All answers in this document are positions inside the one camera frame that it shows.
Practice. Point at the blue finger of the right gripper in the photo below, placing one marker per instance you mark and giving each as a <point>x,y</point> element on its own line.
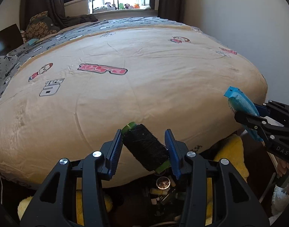
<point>262,110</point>

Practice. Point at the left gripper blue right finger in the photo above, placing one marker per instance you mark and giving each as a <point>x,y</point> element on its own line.
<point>174,153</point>

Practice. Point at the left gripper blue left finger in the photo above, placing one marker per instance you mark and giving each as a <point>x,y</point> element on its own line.
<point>113,154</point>

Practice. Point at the black thread spool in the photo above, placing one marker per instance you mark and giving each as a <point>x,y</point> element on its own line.
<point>145,147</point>

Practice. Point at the blue tissue pack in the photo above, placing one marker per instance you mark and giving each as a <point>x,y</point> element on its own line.
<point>238,101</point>

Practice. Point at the person's right hand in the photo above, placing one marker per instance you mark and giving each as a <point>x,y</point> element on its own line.
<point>282,167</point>

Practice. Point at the yellow fluffy towel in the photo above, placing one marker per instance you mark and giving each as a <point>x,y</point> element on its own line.
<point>140,203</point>

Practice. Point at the beige cartoon print blanket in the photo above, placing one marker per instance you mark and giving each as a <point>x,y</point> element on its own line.
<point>50,138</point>

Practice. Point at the teal small pillow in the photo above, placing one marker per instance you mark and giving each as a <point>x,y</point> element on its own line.
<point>32,41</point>

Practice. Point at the grey cartoon print bedsheet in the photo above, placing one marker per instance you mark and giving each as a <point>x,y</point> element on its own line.
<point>52,37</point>

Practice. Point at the small toys on windowsill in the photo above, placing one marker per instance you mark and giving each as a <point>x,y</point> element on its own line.
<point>111,7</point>

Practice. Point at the brown patterned cushion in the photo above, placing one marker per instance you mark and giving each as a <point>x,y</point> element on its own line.
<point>40,26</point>

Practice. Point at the white storage box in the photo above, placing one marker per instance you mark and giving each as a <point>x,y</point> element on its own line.
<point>77,7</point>

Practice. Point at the dark wooden headboard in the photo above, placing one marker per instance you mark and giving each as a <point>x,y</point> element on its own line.
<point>10,39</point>

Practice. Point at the left dark curtain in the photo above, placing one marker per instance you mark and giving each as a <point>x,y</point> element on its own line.
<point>55,10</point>

